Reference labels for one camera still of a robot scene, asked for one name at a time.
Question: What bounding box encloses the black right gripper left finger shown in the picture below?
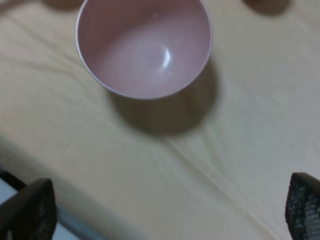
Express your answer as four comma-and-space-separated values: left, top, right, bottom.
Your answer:
0, 178, 58, 240

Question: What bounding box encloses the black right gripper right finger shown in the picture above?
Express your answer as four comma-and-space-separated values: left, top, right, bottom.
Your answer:
285, 172, 320, 240

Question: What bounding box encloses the pink bowl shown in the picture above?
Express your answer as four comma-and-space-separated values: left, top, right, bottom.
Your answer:
75, 0, 213, 100

